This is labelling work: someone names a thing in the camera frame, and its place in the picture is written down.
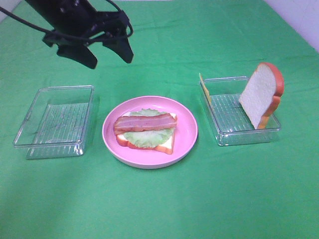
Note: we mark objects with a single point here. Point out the left clear plastic tray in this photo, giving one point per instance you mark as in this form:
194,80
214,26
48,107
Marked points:
57,123

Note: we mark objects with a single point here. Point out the toy bacon strip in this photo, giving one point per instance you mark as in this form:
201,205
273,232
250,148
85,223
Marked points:
160,119
119,129

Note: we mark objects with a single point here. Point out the toy bread slice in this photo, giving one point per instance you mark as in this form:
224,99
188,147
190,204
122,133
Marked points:
158,148
262,94

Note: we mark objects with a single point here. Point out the toy lettuce leaf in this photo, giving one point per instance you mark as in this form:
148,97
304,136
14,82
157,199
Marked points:
151,138

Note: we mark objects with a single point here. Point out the yellow toy cheese slice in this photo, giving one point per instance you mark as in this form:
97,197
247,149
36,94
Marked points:
206,91

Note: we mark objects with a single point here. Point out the pink round plate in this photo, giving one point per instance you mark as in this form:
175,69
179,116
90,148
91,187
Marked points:
185,134

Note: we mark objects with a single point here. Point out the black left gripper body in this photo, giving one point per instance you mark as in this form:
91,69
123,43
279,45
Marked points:
81,24

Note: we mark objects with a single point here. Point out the green tablecloth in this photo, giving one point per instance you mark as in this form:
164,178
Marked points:
259,191

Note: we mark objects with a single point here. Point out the clear plastic tray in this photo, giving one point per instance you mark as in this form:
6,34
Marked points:
57,123
229,124

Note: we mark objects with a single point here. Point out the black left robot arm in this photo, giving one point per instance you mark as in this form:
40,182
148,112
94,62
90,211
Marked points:
41,5

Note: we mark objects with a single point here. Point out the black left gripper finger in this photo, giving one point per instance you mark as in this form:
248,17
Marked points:
121,47
78,53

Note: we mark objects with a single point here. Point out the right clear plastic tray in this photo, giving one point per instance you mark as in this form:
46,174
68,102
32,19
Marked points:
229,124

